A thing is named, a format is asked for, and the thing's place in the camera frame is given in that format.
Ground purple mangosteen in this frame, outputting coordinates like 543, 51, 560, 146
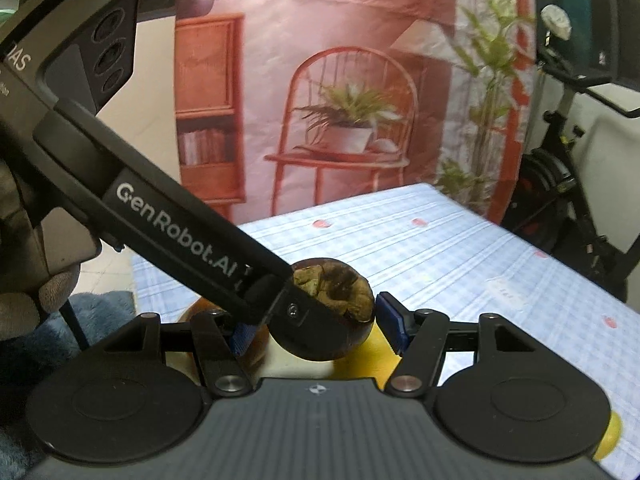
267, 258, 374, 361

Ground red brown apple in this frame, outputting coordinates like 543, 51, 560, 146
179, 297, 270, 370

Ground yellow lemon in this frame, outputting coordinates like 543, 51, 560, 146
330, 324, 400, 390
593, 411, 623, 462

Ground gloved left hand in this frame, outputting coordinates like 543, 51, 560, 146
1, 263, 80, 341

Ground beige ceramic plate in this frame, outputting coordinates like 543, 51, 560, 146
166, 339, 334, 384

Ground black exercise bike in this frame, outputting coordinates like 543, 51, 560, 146
501, 12, 639, 304

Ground blue fluffy rug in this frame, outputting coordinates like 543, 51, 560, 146
1, 290, 136, 479

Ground white cap on bike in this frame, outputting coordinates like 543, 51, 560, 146
540, 4, 572, 41

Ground pink printed wall tapestry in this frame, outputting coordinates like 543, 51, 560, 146
175, 0, 535, 223

